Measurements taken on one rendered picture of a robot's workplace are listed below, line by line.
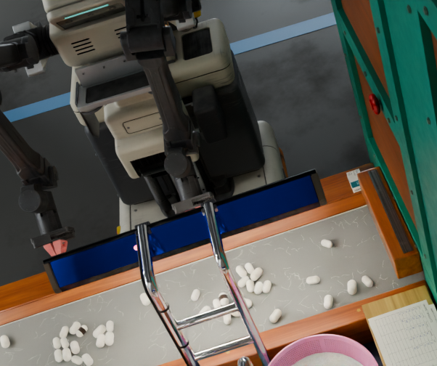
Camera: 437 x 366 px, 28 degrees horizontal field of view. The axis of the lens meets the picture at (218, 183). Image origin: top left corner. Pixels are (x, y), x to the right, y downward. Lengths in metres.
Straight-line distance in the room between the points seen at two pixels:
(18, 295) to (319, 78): 1.95
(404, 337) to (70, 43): 1.17
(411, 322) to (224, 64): 1.17
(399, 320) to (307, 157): 1.65
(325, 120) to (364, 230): 1.51
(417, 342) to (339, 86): 2.05
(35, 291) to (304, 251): 0.73
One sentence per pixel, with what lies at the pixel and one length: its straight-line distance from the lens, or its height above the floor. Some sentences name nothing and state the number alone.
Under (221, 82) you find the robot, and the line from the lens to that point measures 2.85.
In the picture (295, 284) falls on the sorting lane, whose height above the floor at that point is 0.74.
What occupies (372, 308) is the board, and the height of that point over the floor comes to 0.78.
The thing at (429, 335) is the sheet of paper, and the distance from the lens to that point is 1.96.
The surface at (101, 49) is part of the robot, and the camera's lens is 2.45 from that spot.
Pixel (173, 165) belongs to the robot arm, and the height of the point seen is 1.04.
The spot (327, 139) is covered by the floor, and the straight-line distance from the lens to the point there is 3.60.
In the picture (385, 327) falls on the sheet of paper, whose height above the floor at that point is 0.78.
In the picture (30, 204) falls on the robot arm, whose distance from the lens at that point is 2.21.
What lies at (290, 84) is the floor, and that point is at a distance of 3.92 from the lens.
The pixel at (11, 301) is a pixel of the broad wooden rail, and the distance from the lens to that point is 2.43.
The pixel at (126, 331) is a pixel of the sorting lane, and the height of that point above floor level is 0.74.
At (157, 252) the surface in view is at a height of 1.06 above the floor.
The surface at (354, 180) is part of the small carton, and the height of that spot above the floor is 0.78.
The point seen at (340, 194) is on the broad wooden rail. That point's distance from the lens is 2.28.
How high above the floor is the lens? 2.39
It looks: 42 degrees down
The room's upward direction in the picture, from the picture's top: 23 degrees counter-clockwise
